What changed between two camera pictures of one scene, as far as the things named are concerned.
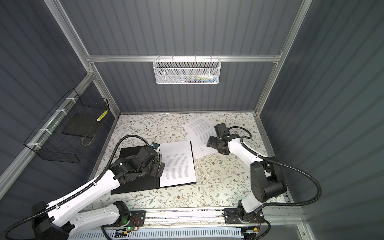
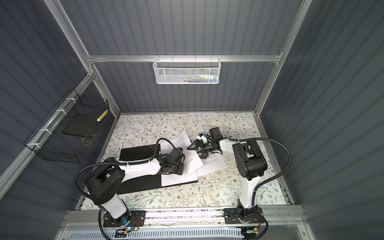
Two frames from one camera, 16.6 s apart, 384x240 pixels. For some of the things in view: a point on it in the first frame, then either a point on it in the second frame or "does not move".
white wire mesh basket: [187, 71] does not move
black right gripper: [213, 144] → [197, 143]
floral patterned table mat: [223, 180] does not move
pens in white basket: [199, 78] does not move
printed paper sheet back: [198, 132] → [181, 140]
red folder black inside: [128, 151] does not move
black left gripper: [155, 171] → [182, 169]
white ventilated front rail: [144, 234] does not move
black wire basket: [67, 133] does not move
